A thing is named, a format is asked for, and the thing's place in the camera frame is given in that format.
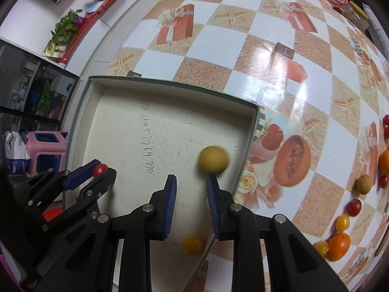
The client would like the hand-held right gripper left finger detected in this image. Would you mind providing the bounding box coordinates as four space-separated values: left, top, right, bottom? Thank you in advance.
30 175 177 292

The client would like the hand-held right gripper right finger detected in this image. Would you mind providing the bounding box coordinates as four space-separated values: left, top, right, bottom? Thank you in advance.
207 175 350 292

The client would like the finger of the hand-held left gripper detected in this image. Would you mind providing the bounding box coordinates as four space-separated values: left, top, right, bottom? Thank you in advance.
42 168 118 235
22 159 102 208

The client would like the brown longan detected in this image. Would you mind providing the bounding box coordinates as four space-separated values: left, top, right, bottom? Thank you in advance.
356 175 373 195
198 146 229 176

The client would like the white shallow cardboard box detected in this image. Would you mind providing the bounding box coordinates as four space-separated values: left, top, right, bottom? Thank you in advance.
65 75 261 292

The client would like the small orange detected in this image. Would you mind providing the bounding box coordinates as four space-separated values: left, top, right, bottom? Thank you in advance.
378 150 389 174
325 233 351 262

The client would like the red plastic stool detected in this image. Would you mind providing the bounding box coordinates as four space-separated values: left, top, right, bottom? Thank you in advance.
42 208 66 223

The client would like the pink plastic stool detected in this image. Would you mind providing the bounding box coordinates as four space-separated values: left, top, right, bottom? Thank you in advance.
26 130 69 177

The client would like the white plastic package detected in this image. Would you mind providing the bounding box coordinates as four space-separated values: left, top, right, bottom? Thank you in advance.
2 131 31 176

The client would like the black glass cabinet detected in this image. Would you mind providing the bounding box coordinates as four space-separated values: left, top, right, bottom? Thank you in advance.
0 43 80 126

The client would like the green potted plant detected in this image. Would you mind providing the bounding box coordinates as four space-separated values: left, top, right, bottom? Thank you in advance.
42 9 85 60

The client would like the red ledge runner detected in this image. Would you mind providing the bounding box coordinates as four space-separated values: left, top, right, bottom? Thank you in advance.
59 0 140 66

